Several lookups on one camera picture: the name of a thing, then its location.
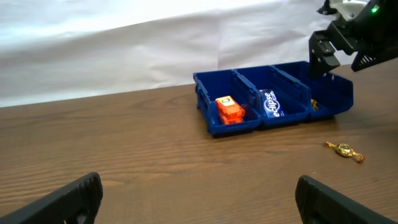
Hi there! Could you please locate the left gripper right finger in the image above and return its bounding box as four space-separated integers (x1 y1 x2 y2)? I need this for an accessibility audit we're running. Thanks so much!
294 175 397 224

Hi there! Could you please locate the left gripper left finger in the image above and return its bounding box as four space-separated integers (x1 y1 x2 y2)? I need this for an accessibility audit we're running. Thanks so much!
0 172 104 224

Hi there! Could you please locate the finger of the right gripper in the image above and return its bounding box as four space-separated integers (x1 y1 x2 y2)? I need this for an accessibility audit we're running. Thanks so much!
308 30 341 81
351 51 398 73

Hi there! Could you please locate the blue candy pack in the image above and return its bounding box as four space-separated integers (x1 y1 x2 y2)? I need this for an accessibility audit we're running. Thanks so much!
259 88 286 119

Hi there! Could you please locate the orange candy box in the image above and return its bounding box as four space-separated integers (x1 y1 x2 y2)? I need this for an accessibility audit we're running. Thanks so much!
215 95 246 119
218 112 245 126

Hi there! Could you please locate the blue tray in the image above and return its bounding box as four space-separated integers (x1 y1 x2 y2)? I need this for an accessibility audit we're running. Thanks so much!
192 60 354 139

